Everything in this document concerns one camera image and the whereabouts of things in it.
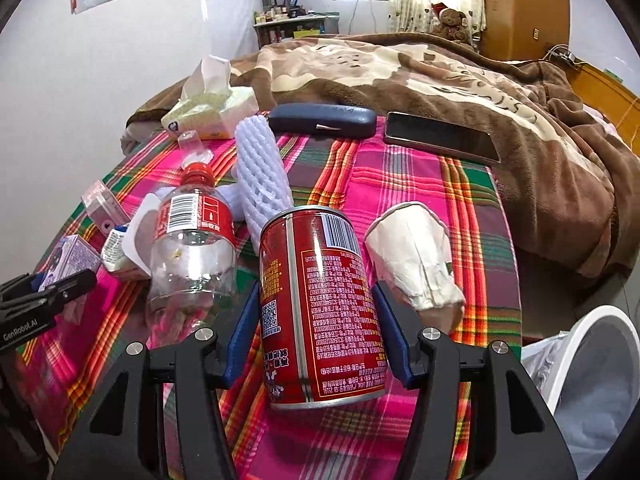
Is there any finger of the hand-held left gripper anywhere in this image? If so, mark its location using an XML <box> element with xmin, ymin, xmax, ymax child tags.
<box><xmin>30</xmin><ymin>269</ymin><xmax>98</xmax><ymax>307</ymax></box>
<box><xmin>0</xmin><ymin>272</ymin><xmax>36</xmax><ymax>302</ymax></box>

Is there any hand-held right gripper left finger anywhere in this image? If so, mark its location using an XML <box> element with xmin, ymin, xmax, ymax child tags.
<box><xmin>52</xmin><ymin>280</ymin><xmax>261</xmax><ymax>480</ymax></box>

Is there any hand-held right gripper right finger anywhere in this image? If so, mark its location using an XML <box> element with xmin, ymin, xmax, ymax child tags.
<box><xmin>372</xmin><ymin>280</ymin><xmax>578</xmax><ymax>480</ymax></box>

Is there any small purple box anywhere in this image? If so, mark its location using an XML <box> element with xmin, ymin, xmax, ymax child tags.
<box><xmin>40</xmin><ymin>234</ymin><xmax>103</xmax><ymax>291</ymax></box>

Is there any red printed tin can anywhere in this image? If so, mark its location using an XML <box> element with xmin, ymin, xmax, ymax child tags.
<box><xmin>257</xmin><ymin>206</ymin><xmax>391</xmax><ymax>411</ymax></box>

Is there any white foam fruit net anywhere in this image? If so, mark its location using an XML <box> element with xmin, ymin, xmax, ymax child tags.
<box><xmin>216</xmin><ymin>184</ymin><xmax>247</xmax><ymax>222</ymax></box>
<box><xmin>234</xmin><ymin>114</ymin><xmax>296</xmax><ymax>233</ymax></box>

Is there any white trash bin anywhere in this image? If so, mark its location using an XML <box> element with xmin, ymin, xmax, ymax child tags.
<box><xmin>520</xmin><ymin>305</ymin><xmax>640</xmax><ymax>480</ymax></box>

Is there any crumpled drink carton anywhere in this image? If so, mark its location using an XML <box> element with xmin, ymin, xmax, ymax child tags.
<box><xmin>101</xmin><ymin>225</ymin><xmax>151</xmax><ymax>281</ymax></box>

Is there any crumpled white paper cup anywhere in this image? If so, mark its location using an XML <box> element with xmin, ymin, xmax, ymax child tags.
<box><xmin>364</xmin><ymin>201</ymin><xmax>467</xmax><ymax>333</ymax></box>

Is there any small pink box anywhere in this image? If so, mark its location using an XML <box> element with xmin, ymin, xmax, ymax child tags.
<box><xmin>81</xmin><ymin>180</ymin><xmax>132</xmax><ymax>233</ymax></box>

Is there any clear plastic bottle red label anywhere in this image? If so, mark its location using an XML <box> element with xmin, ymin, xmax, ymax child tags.
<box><xmin>145</xmin><ymin>162</ymin><xmax>238</xmax><ymax>346</ymax></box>

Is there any pink plaid bed sheet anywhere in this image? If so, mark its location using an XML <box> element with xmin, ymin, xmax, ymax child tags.
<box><xmin>10</xmin><ymin>125</ymin><xmax>523</xmax><ymax>480</ymax></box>

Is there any small clear plastic cup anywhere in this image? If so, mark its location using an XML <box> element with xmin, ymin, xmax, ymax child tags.
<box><xmin>177</xmin><ymin>130</ymin><xmax>213</xmax><ymax>166</ymax></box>

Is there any black smartphone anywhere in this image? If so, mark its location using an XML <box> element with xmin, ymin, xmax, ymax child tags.
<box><xmin>384</xmin><ymin>111</ymin><xmax>502</xmax><ymax>165</ymax></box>

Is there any soft tissue pack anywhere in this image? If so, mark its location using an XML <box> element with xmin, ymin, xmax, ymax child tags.
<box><xmin>161</xmin><ymin>56</ymin><xmax>259</xmax><ymax>141</ymax></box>

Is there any dark blue glasses case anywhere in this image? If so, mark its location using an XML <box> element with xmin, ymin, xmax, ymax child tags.
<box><xmin>266</xmin><ymin>103</ymin><xmax>377</xmax><ymax>138</ymax></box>

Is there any brown patterned fleece blanket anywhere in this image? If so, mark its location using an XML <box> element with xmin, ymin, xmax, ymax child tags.
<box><xmin>125</xmin><ymin>34</ymin><xmax>640</xmax><ymax>281</ymax></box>

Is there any pink cloth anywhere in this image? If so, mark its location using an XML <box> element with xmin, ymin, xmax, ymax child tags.
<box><xmin>585</xmin><ymin>105</ymin><xmax>622</xmax><ymax>137</ymax></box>

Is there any cluttered shelf unit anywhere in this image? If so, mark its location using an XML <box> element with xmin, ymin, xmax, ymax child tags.
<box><xmin>252</xmin><ymin>12</ymin><xmax>341</xmax><ymax>51</ymax></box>

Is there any brown teddy bear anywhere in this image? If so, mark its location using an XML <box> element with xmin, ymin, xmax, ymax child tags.
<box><xmin>430</xmin><ymin>2</ymin><xmax>473</xmax><ymax>43</ymax></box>

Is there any wooden headboard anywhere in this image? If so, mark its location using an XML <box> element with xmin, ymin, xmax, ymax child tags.
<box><xmin>570</xmin><ymin>62</ymin><xmax>640</xmax><ymax>151</ymax></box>

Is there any wooden wardrobe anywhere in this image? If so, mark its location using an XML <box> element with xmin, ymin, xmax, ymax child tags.
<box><xmin>480</xmin><ymin>0</ymin><xmax>571</xmax><ymax>61</ymax></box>

